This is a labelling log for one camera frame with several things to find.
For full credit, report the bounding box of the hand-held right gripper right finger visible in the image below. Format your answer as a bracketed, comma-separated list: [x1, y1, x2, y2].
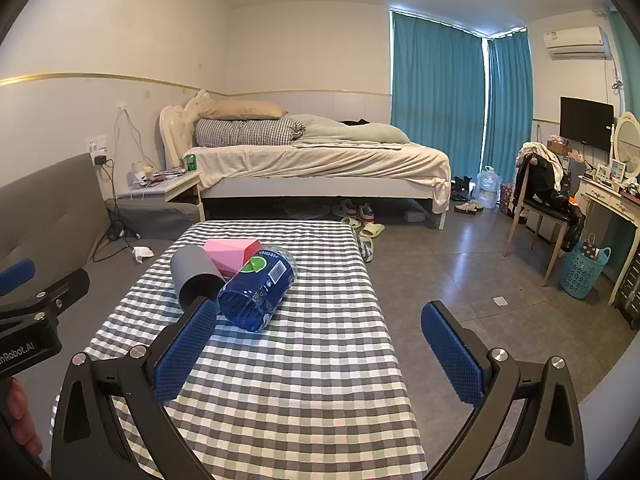
[420, 301, 589, 480]

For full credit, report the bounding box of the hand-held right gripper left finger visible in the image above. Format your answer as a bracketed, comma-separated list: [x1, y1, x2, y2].
[50, 296, 221, 480]

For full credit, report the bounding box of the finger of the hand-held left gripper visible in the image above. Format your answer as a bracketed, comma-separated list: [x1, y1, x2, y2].
[0, 268, 91, 324]
[0, 258, 35, 297]

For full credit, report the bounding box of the grey cup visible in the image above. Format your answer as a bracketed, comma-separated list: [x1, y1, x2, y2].
[170, 245, 226, 309]

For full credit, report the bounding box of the person's left hand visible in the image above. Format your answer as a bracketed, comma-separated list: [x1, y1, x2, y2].
[0, 377, 44, 457]

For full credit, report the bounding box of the grey sofa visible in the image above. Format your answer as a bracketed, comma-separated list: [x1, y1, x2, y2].
[0, 152, 114, 275]

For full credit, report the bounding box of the blue plastic bottle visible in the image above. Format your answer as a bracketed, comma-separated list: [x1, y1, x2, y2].
[217, 246, 299, 334]

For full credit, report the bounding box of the pink carton box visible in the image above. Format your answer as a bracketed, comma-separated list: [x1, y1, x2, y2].
[203, 239, 264, 279]

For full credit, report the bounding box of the grey checkered tablecloth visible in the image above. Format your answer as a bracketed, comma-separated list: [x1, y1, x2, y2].
[50, 220, 427, 480]

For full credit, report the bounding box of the pale green slippers pair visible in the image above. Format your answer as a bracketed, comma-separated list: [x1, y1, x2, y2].
[341, 216, 386, 240]

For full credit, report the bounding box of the teal laundry basket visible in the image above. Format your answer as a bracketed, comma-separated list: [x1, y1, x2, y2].
[559, 241, 612, 301]

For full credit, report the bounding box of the white storage box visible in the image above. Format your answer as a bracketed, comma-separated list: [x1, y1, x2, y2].
[524, 208, 566, 246]

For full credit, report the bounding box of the white nightstand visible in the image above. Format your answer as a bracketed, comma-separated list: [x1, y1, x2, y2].
[116, 169, 205, 222]

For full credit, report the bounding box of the clear water jug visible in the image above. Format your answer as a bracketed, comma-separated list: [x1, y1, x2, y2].
[472, 165, 503, 210]

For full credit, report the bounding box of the black shoes pair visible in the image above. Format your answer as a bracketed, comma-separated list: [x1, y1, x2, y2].
[449, 175, 474, 201]

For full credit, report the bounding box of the wooden chair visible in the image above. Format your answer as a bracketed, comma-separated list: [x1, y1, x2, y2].
[503, 155, 577, 288]

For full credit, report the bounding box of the grey sneakers pair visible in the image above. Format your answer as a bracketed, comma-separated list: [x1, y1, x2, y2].
[332, 199, 375, 222]

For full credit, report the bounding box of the black drawer unit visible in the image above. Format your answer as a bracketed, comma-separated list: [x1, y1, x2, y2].
[613, 249, 640, 330]

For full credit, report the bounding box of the black jacket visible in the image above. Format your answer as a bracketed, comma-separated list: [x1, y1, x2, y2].
[510, 157, 587, 254]

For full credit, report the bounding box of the bed with beige bedding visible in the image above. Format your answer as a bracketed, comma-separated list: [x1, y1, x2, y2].
[158, 89, 449, 231]

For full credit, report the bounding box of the white vanity table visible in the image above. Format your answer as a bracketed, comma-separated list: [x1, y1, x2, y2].
[577, 175, 640, 307]

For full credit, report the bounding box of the white garment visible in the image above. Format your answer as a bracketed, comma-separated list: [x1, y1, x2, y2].
[516, 141, 566, 182]

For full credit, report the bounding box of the checkered folded quilt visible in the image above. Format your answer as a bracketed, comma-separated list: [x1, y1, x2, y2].
[194, 116, 307, 149]

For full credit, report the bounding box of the beige bed sheet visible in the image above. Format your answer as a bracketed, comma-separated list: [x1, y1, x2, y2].
[182, 142, 453, 217]

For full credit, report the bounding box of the grey-green blanket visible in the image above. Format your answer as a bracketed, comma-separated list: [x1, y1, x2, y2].
[292, 114, 411, 150]

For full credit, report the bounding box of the tan pillow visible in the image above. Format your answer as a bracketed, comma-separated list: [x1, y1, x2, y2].
[203, 100, 290, 121]

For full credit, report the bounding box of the narrow teal curtain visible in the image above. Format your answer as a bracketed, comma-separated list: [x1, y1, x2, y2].
[485, 27, 535, 187]

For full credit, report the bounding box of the wide teal curtain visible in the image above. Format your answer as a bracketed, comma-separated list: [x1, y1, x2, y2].
[390, 10, 487, 182]

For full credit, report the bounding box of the black television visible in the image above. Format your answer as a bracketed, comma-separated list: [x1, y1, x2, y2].
[559, 96, 615, 154]

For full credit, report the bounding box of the white oval mirror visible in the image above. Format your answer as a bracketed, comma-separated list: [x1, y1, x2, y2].
[612, 111, 640, 180]

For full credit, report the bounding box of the white air conditioner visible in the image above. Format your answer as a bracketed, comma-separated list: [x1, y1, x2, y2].
[543, 26, 614, 60]

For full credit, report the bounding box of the black power cable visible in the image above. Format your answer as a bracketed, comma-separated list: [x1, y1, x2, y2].
[92, 162, 142, 264]

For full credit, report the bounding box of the white charging cable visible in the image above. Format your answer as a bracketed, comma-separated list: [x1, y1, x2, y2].
[113, 107, 152, 172]

